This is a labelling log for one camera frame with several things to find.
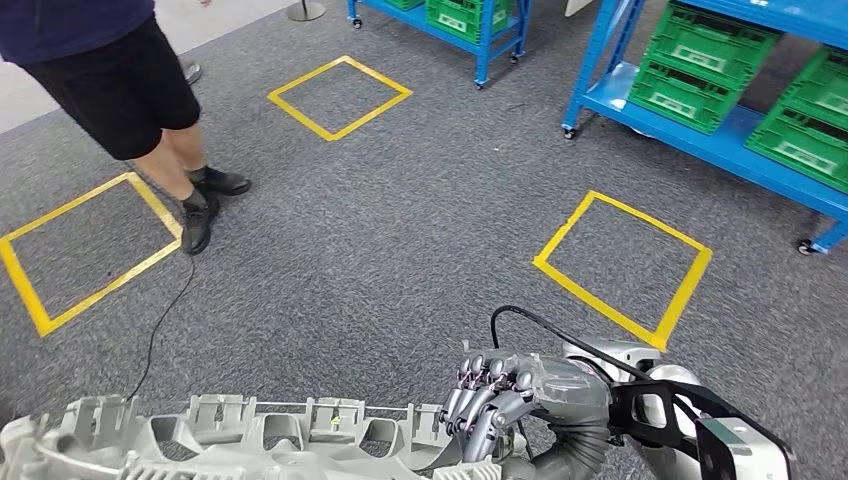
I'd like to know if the round metal stanchion base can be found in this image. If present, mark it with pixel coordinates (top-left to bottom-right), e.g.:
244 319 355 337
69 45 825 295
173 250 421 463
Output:
286 0 327 22

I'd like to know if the thin black floor cable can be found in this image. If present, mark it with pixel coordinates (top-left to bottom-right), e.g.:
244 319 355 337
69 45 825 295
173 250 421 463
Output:
125 253 198 402

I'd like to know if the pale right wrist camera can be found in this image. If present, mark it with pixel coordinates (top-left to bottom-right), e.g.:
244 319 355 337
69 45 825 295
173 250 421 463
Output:
695 415 798 480

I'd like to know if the blue metal shelf rack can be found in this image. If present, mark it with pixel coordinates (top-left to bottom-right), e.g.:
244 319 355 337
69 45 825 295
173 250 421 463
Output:
345 0 533 89
561 0 848 256

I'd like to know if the person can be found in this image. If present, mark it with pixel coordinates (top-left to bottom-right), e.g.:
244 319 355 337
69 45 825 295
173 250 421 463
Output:
0 0 253 256

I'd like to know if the yellow floor tape square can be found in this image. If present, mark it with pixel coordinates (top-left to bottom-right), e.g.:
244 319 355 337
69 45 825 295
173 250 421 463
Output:
531 190 715 352

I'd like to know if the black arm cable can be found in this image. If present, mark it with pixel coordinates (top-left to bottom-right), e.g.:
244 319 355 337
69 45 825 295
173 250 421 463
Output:
490 304 655 383

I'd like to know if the grey plastic wheel cover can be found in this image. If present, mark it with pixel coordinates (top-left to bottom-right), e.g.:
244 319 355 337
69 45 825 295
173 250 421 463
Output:
0 394 506 480

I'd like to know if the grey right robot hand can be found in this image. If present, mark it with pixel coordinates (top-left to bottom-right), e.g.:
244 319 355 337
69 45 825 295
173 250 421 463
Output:
437 351 615 465

